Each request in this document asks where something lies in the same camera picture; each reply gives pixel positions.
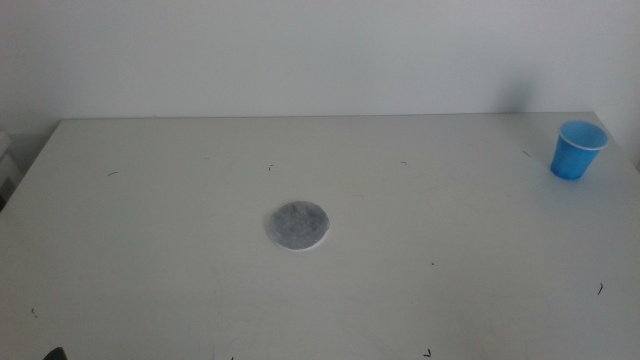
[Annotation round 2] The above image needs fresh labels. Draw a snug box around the blue plastic cup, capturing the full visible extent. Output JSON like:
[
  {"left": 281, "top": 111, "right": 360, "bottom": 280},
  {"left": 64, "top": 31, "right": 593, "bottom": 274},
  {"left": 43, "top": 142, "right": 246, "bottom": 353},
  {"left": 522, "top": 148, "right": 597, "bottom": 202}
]
[{"left": 549, "top": 119, "right": 610, "bottom": 182}]

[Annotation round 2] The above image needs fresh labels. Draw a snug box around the round grey cup mat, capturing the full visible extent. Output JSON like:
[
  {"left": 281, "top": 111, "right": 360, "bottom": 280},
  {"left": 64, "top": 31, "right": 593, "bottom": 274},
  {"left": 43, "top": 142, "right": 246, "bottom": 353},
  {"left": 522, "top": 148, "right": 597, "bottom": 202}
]
[{"left": 265, "top": 200, "right": 332, "bottom": 252}]

